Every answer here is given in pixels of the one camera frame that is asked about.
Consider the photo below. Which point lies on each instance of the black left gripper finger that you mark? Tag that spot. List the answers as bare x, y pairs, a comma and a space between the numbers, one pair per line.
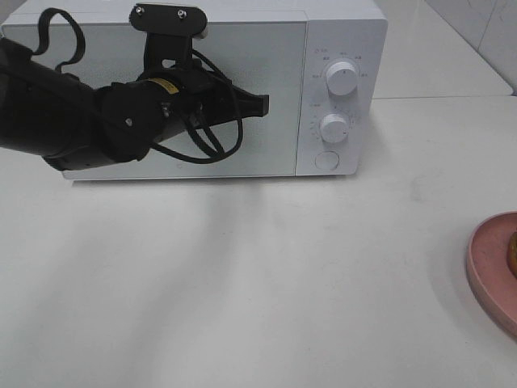
222, 107

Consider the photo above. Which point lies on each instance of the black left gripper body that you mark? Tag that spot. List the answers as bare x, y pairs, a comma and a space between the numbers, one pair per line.
175, 86

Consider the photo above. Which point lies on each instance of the burger with lettuce and tomato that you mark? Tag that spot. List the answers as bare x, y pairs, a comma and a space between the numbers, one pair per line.
511, 255

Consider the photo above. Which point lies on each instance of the upper white power knob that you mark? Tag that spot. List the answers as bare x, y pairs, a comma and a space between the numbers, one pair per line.
341, 77

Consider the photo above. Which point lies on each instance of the white timer knob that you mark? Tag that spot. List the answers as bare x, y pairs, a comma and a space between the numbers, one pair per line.
334, 128

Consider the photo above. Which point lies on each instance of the white microwave oven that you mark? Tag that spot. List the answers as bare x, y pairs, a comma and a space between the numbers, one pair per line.
355, 30

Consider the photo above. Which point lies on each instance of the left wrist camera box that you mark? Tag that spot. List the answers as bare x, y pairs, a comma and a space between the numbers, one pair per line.
168, 20

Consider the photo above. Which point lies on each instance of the pink round plate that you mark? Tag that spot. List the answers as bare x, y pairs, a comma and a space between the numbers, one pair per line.
489, 274

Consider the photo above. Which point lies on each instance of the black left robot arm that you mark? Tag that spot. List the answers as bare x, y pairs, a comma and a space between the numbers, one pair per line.
74, 127

